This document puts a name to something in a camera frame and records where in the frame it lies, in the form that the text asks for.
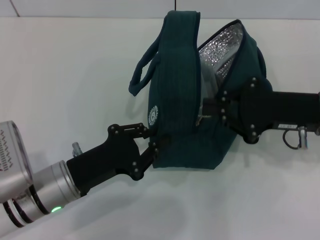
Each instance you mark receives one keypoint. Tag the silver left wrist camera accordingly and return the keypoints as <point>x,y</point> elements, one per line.
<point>12,160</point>

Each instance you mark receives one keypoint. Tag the teal insulated lunch bag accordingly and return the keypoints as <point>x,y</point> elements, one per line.
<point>175,100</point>

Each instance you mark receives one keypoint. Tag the clear plastic food container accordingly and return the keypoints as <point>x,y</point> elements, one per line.
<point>208,82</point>

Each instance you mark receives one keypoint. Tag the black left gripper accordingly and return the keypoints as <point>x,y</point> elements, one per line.
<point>105,160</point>

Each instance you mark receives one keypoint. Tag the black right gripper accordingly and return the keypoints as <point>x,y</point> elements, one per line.
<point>275,110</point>

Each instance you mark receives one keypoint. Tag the silver left gripper connector stub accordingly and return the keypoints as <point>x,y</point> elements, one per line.
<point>75,149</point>

